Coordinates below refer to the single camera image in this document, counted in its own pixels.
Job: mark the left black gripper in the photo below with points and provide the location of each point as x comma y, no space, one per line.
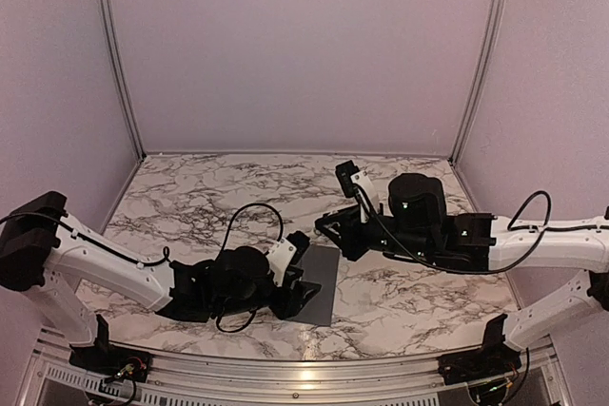
293,301

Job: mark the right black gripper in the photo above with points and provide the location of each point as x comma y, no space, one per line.
350,230

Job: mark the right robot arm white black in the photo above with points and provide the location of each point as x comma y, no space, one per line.
499,244

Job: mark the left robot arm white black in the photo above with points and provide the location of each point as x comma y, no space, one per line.
42,245

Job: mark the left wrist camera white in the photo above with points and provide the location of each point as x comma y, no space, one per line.
285,252

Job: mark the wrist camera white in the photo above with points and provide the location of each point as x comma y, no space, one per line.
285,252
356,183

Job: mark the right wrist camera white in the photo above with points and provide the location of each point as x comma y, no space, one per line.
356,183

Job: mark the front aluminium rail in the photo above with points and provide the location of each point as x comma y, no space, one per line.
183,379

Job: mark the right aluminium frame post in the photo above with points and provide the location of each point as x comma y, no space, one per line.
489,40

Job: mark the aluminium frame post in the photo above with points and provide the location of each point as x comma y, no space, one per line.
489,40
120,79

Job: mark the left aluminium frame post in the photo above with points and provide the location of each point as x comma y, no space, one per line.
120,79

